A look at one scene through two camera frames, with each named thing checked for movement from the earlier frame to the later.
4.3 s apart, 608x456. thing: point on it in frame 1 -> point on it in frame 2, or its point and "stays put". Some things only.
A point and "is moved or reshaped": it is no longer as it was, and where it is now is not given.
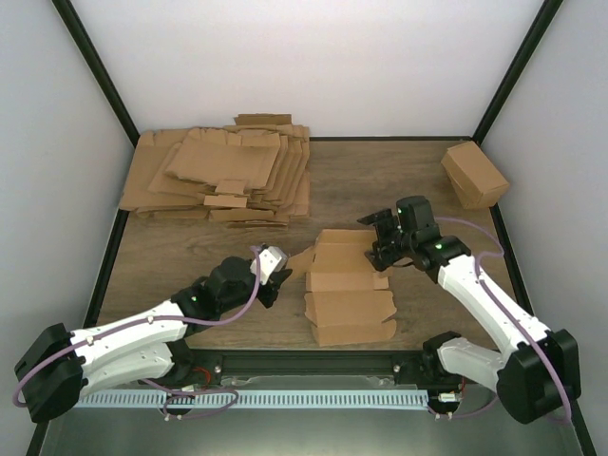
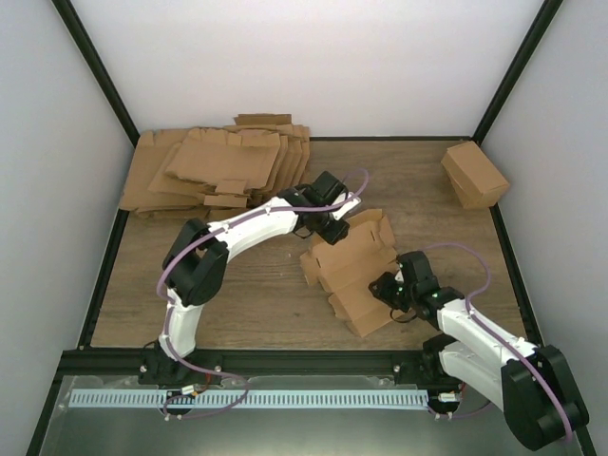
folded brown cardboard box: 476,179 stays put
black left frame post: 90,56 stays put
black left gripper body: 268,299 -> 330,235
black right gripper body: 394,243 -> 396,297
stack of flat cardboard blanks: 252,174 stays put
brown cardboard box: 344,299 is moved or reshaped
